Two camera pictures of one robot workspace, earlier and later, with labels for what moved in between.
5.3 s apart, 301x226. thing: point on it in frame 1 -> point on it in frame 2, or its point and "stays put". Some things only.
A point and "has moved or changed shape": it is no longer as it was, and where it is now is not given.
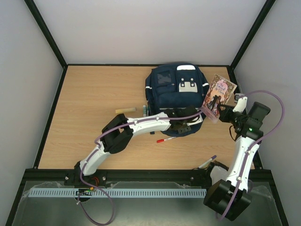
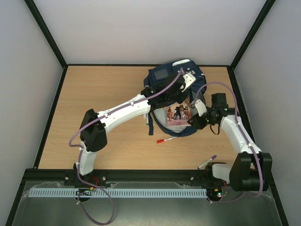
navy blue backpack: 175,85 stays put
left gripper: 182,130 -> 181,100
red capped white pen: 162,140 stays put
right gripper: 226,115 -> 196,121
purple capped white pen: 205,164 stays put
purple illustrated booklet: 221,92 has moved or changed shape
